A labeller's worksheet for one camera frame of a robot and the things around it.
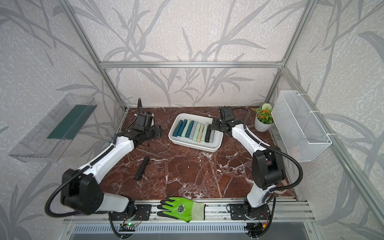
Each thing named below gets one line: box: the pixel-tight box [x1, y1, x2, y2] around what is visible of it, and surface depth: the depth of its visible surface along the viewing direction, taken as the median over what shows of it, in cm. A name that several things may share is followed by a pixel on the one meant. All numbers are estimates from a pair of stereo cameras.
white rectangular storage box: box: [168, 113, 224, 153], surface depth 103 cm
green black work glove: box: [157, 197, 206, 223], surface depth 75 cm
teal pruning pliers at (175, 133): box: [172, 120, 183, 137], surface depth 105 cm
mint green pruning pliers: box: [181, 119, 191, 138], surface depth 107 cm
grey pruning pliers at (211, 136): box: [209, 129, 215, 143], surface depth 101 cm
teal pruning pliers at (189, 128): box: [185, 120, 195, 138], surface depth 104 cm
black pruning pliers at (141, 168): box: [133, 156, 150, 181], surface depth 89 cm
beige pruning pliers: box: [197, 123, 205, 143], surface depth 104 cm
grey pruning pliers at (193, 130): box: [189, 121, 198, 140], surface depth 104 cm
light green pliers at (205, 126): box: [201, 123, 209, 142], surface depth 104 cm
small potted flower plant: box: [250, 102, 275, 132], surface depth 99 cm
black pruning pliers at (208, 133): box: [205, 124, 212, 143], surface depth 102 cm
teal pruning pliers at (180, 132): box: [177, 119, 188, 137], surface depth 107 cm
